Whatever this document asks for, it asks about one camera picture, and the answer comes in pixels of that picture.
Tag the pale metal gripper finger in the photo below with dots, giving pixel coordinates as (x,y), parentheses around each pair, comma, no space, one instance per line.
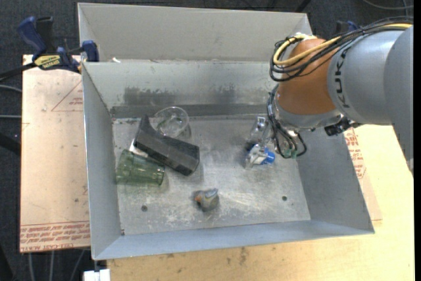
(254,157)
(260,128)

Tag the grey metal bin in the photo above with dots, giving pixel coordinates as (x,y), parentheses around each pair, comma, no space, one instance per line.
(237,187)

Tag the grey toy bird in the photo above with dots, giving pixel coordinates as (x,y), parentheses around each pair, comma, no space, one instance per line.
(208,200)

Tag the dark green flat block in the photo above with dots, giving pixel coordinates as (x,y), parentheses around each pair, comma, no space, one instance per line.
(171,151)

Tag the clear glass cup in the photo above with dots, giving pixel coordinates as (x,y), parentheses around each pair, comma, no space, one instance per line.
(172,121)

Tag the green glass cup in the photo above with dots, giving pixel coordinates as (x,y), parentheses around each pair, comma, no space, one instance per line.
(138,169)

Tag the brown cardboard board red print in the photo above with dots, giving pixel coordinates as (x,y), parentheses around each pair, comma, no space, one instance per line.
(52,154)

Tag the black cylinder on white bracket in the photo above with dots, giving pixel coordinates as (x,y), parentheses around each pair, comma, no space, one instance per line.
(337,129)

